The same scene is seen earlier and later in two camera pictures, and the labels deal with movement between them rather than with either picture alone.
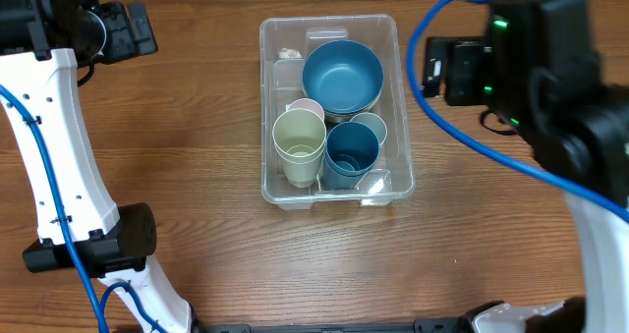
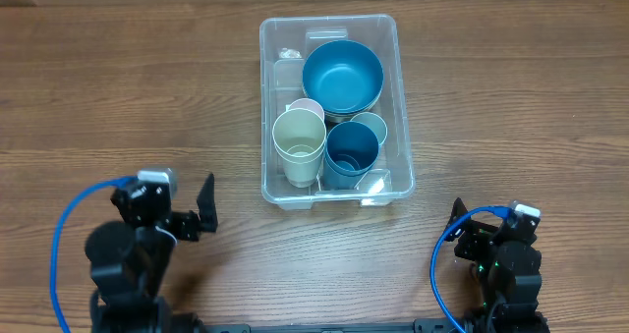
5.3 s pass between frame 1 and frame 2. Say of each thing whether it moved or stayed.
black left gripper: moved
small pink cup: stayed
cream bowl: stayed
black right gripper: moved
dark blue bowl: stayed
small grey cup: stayed
